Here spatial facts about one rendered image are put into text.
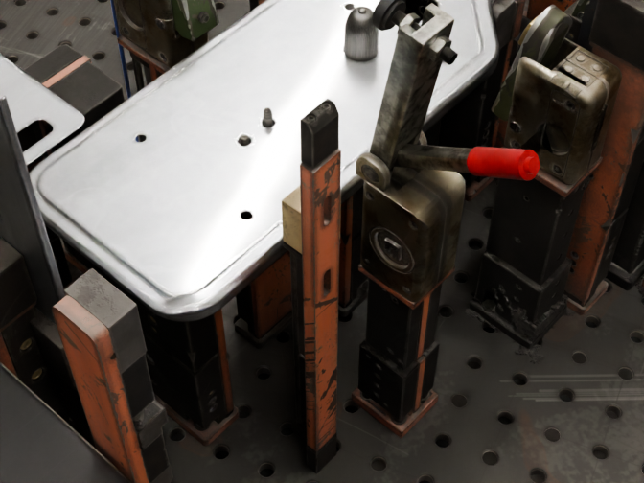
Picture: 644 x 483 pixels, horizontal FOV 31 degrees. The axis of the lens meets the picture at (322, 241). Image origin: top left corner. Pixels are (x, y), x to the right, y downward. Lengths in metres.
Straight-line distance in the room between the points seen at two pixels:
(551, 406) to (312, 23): 0.46
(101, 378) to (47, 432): 0.14
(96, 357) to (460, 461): 0.57
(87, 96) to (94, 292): 0.44
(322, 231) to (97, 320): 0.24
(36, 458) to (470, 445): 0.51
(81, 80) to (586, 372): 0.60
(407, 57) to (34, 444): 0.37
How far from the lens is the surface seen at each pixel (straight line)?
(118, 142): 1.06
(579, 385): 1.27
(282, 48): 1.12
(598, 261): 1.25
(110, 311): 0.70
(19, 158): 0.78
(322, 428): 1.12
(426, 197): 0.94
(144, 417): 0.80
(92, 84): 1.14
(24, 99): 1.11
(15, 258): 0.89
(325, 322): 0.98
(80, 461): 0.85
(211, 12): 1.16
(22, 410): 0.87
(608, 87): 1.02
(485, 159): 0.86
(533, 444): 1.23
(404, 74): 0.85
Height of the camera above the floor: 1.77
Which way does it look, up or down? 52 degrees down
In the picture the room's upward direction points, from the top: straight up
